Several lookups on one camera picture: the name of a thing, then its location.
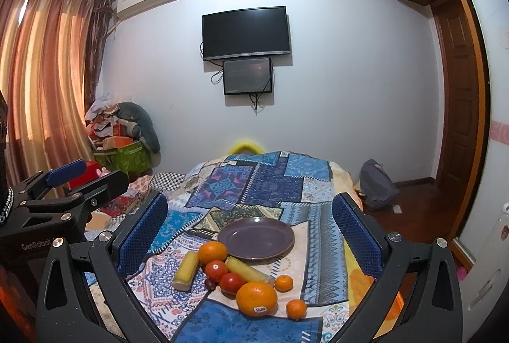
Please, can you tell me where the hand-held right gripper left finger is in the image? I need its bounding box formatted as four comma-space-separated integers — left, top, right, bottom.
36, 190, 176, 343

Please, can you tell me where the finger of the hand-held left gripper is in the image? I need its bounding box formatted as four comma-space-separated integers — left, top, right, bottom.
14, 159, 87, 205
24, 169, 130, 227

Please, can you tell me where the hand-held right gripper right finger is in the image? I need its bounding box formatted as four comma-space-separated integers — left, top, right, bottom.
332, 190, 464, 343

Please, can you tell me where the yellow corn piece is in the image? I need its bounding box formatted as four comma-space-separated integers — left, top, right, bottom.
226, 256, 275, 284
172, 251, 199, 291

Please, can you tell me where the red tomato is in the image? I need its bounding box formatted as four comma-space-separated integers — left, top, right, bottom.
220, 272, 245, 294
204, 260, 228, 283

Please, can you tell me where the purple plate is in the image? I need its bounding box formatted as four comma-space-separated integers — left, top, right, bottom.
217, 218, 296, 261

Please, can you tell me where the large orange with sticker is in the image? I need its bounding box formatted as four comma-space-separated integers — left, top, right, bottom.
236, 281, 278, 317

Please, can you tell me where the red box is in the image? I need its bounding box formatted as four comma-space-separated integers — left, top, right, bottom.
67, 161, 100, 188

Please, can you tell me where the grey backpack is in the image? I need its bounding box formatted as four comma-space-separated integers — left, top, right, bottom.
359, 159, 399, 208

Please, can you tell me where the orange yellow blanket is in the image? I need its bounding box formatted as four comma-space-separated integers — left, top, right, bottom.
330, 162, 404, 332

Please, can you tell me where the checkered cloth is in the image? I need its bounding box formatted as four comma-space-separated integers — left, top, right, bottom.
153, 173, 185, 190

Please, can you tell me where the pile of clutter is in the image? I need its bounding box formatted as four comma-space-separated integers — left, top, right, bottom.
85, 92, 136, 149

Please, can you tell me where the grey plush toy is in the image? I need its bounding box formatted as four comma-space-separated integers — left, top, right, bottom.
117, 102, 161, 155

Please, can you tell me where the blue patchwork blanket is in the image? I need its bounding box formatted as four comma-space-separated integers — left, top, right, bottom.
85, 150, 402, 343

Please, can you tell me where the orange brown curtain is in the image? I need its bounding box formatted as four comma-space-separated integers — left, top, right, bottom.
0, 0, 116, 200

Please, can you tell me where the yellow curved item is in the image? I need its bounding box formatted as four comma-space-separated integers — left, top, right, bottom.
226, 140, 264, 156

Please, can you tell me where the white appliance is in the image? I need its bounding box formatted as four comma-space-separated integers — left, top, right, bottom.
467, 201, 509, 314

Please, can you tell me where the brown wooden door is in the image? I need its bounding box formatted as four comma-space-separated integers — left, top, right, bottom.
431, 0, 484, 186

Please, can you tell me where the small black monitor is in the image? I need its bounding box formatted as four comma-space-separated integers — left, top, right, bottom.
223, 57, 273, 96

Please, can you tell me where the black wall television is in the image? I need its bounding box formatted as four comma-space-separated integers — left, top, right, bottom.
202, 6, 289, 61

